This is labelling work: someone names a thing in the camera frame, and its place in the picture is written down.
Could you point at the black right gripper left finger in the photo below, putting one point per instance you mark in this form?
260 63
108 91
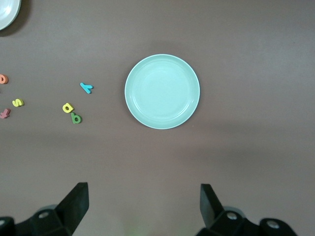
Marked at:
71 209

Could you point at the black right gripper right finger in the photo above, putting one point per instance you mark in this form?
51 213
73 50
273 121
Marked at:
216 221

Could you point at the green foam letter q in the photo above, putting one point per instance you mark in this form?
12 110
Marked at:
73 120

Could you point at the yellow foam letter a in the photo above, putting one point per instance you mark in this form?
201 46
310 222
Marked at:
71 108

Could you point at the teal foam letter y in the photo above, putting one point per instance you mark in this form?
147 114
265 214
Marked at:
86 87

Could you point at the pink foam letter f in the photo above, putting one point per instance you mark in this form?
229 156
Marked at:
5 113

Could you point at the yellow foam letter s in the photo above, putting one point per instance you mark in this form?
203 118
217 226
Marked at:
18 103

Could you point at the light green round plate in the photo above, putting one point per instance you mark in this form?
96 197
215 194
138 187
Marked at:
162 92

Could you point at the orange foam letter e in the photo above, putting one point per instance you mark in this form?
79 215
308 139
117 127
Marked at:
5 79

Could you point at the brown table cover mat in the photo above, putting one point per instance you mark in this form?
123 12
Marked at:
233 37

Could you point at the beige round plate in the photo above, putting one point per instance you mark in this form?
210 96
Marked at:
6 12

